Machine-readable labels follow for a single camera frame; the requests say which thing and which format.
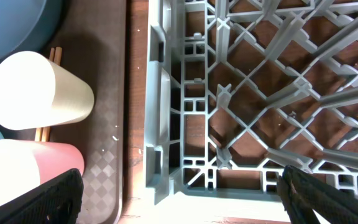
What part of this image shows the grey plastic dishwasher rack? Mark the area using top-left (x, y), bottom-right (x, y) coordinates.
top-left (144, 0), bottom-right (358, 206)

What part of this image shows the right wooden chopstick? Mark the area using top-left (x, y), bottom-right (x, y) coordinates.
top-left (41, 47), bottom-right (63, 142)

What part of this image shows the white cup green inside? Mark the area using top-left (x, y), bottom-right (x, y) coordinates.
top-left (0, 51), bottom-right (94, 130)

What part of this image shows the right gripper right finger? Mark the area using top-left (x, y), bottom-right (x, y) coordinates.
top-left (277, 166), bottom-right (358, 223)

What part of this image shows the dark brown serving tray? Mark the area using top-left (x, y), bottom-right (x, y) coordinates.
top-left (0, 0), bottom-right (127, 224)

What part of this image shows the white cup pink inside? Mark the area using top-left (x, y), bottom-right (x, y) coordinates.
top-left (0, 139), bottom-right (85, 206)

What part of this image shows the wooden chopstick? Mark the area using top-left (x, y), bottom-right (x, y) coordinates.
top-left (34, 47), bottom-right (55, 141)
top-left (41, 47), bottom-right (63, 142)

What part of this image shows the dark blue plate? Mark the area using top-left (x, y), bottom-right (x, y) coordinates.
top-left (0, 0), bottom-right (63, 62)

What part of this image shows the left wooden chopstick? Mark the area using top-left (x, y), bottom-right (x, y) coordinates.
top-left (34, 47), bottom-right (55, 141)

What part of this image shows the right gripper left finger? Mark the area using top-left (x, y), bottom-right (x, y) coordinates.
top-left (0, 168), bottom-right (84, 224)

